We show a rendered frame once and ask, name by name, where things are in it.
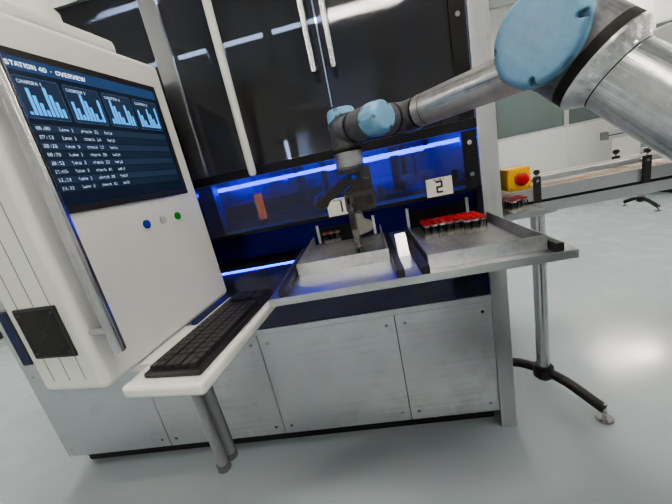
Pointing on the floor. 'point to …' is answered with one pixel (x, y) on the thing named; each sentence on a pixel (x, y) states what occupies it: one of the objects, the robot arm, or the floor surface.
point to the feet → (568, 387)
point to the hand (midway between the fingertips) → (356, 239)
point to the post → (486, 137)
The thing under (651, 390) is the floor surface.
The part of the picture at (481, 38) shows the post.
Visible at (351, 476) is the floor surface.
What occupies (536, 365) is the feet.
